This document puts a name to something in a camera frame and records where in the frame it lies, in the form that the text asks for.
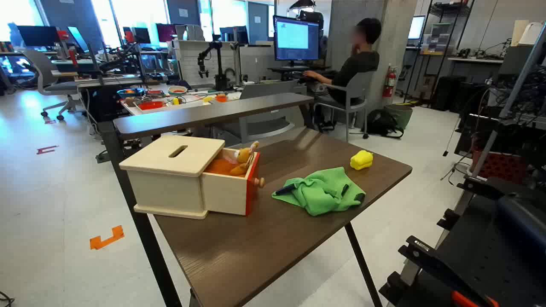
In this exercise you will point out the yellow toy pepper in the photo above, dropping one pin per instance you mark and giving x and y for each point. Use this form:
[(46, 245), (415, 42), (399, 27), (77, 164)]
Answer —
[(362, 160)]

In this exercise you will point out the small black robot arm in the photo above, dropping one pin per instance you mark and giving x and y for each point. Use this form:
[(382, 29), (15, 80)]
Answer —
[(218, 73)]

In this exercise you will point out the grey plastic chair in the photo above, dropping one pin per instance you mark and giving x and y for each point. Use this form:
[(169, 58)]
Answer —
[(264, 128)]

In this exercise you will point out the yellow orange toy food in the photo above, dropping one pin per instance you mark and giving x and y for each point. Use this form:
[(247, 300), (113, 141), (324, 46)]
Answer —
[(244, 155)]

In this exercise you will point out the orange red wooden drawer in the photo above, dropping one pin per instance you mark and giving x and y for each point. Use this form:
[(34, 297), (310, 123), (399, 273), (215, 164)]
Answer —
[(227, 193)]

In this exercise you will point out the green cloth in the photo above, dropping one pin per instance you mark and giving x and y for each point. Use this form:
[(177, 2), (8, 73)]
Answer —
[(321, 191)]

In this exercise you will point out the grey long table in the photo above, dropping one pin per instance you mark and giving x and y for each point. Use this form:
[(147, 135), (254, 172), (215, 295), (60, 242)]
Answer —
[(205, 111)]

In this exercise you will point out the grey office chair with armrests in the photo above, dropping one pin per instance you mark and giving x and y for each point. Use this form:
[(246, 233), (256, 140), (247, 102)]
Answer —
[(346, 104)]

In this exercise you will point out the cream wooden box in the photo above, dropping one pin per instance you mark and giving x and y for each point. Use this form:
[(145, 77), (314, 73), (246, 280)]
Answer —
[(164, 175)]

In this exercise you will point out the black backpack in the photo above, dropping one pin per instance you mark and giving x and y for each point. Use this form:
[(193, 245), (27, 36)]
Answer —
[(384, 121)]

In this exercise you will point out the white table with colourful toys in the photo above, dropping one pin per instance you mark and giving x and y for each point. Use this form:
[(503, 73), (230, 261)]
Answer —
[(171, 102)]

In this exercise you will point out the lit computer monitor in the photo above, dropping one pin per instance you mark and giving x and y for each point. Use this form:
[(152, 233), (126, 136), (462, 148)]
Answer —
[(297, 37)]

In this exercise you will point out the seated person dark shirt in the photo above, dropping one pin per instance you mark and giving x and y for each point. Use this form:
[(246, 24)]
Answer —
[(355, 65)]

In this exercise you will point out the red fire extinguisher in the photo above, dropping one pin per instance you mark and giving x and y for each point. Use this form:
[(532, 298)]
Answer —
[(389, 83)]

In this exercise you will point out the brown folding table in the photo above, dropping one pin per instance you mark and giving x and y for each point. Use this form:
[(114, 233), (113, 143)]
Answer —
[(363, 266)]

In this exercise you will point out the black metal shelf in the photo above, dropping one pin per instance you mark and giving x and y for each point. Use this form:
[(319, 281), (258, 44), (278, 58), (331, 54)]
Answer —
[(440, 39)]

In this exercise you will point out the red crate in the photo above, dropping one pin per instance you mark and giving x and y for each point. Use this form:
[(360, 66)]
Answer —
[(503, 165)]

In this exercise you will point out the grey rolling office chair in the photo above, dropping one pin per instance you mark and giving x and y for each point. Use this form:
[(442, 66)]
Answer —
[(48, 73)]

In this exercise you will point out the silver metal pole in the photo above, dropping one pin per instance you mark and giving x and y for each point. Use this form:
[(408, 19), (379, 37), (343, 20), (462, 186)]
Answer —
[(512, 94)]

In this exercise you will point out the black cart platform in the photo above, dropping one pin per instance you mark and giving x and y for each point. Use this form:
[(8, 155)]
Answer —
[(500, 256)]

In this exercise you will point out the dark computer monitor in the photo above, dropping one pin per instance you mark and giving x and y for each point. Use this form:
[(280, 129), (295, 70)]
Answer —
[(36, 34)]

